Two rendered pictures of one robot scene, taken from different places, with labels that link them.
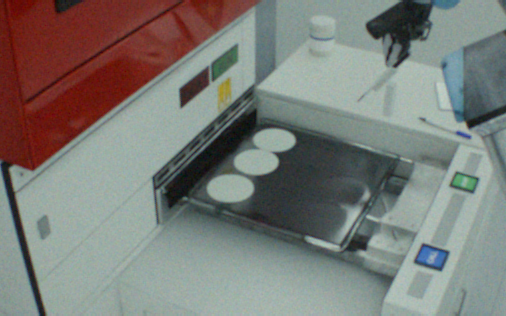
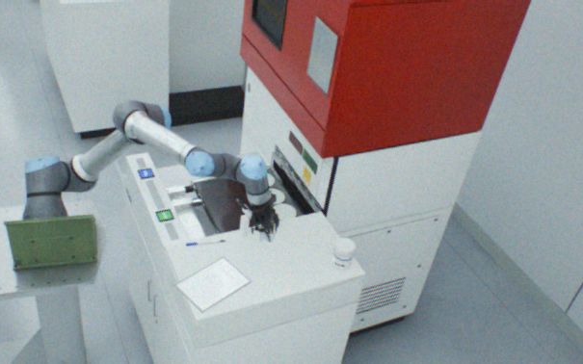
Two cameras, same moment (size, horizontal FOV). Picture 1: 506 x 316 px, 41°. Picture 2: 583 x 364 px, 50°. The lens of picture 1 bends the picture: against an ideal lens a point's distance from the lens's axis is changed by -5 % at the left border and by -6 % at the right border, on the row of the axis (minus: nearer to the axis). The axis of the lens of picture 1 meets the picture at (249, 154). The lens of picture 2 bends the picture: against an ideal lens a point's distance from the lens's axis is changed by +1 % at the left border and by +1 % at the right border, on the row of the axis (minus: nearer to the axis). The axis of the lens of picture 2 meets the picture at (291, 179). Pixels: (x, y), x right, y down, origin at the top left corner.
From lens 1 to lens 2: 300 cm
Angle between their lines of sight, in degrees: 90
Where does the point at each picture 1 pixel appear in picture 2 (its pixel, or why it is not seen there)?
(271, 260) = not seen: hidden behind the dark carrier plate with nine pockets
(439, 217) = (159, 192)
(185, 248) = not seen: hidden behind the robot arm
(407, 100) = (247, 252)
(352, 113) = not seen: hidden behind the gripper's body
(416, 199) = (191, 227)
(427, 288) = (137, 163)
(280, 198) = (239, 187)
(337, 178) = (231, 209)
